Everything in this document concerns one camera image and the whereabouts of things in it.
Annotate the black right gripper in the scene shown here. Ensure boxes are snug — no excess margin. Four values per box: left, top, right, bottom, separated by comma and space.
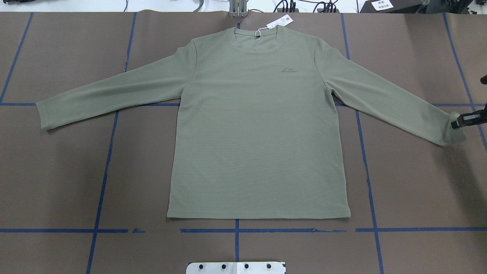
452, 110, 487, 129

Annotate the olive green long-sleeve shirt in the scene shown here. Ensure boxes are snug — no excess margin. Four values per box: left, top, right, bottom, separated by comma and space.
36, 26, 466, 220

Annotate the white paper price tag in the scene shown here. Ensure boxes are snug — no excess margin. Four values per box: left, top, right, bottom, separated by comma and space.
266, 14, 294, 29

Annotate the grey aluminium post bracket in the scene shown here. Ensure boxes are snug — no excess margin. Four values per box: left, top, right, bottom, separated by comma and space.
228, 0, 248, 18

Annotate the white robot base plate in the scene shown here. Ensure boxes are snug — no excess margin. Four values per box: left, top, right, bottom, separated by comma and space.
186, 261, 286, 274

